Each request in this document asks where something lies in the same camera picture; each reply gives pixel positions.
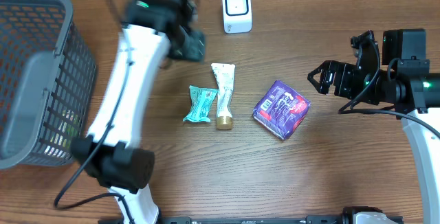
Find white tube gold cap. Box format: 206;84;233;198
211;63;236;130

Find teal snack wrapper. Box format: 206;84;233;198
183;85;218;123

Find purple pad package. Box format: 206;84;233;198
252;80;311;140

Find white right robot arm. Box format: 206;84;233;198
307;29;439;223

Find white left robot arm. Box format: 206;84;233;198
71;0;205;223

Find white barcode scanner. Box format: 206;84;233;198
222;0;252;34

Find grey plastic basket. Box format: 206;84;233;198
1;0;97;169

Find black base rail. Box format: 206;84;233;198
98;205;405;224

